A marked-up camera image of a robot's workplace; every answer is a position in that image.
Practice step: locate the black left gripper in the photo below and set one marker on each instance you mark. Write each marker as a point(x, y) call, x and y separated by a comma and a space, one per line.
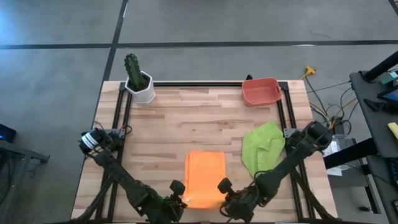
point(169, 210)

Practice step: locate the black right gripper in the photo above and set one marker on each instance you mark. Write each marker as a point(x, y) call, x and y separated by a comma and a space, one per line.
point(241, 203)

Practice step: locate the orange microfiber towel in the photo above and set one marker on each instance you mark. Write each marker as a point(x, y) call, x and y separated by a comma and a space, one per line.
point(203, 177)

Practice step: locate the green microfiber towel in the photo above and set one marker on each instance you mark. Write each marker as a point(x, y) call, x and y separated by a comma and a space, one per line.
point(262, 146)

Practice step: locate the salmon plastic basket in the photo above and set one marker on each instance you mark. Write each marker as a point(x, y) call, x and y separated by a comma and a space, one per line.
point(259, 93)

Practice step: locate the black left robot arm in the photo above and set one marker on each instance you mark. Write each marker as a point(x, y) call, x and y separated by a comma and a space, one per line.
point(118, 174)

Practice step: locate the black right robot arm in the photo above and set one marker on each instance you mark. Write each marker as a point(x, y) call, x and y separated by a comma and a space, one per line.
point(289, 161)

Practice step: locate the white hexagonal plant pot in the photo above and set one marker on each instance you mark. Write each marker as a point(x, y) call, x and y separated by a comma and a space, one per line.
point(144, 96)

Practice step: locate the white paper sheet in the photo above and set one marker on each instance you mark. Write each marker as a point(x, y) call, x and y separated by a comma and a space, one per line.
point(334, 171)

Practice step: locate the clear plastic sheet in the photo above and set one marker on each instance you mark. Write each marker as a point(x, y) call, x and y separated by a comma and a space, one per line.
point(332, 147)

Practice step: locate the small black clamp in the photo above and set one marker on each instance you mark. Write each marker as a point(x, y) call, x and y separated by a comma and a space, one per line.
point(249, 77)

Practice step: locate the black desk support beam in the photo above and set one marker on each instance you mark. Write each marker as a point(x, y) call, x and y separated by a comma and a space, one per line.
point(348, 154)

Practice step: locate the black power strip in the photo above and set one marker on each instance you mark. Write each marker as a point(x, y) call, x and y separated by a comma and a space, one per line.
point(339, 126)

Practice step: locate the green cactus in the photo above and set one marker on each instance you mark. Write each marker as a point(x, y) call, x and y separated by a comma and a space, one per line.
point(133, 70)

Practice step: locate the dark grey desk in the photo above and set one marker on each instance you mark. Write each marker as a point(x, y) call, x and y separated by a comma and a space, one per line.
point(382, 186)

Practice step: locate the dark metal table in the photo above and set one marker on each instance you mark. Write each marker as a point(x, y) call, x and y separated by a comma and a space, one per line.
point(18, 152)

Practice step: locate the black desk gadget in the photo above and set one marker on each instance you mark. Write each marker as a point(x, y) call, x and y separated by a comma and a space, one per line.
point(373, 105)

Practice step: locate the yellow cloth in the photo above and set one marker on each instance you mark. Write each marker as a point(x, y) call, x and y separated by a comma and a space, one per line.
point(394, 129)

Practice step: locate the black device with blue light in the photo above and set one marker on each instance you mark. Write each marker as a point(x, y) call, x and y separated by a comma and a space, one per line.
point(6, 132)

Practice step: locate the tablet with blue screen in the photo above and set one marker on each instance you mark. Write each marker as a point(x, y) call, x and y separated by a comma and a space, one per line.
point(391, 95)

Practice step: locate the teal box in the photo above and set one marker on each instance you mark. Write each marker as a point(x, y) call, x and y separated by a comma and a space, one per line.
point(388, 78)

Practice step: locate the black slanted pole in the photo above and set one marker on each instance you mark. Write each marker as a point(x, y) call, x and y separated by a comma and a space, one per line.
point(381, 67)

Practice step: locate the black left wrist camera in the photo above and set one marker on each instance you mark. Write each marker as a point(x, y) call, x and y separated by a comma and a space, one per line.
point(177, 187)

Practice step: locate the grey left arm base plate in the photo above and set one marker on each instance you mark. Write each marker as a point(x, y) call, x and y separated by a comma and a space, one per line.
point(120, 132)

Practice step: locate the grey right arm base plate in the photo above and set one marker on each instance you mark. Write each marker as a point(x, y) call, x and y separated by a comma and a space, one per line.
point(289, 132)

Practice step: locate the black aluminium table frame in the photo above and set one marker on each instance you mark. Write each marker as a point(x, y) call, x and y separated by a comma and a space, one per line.
point(202, 84)

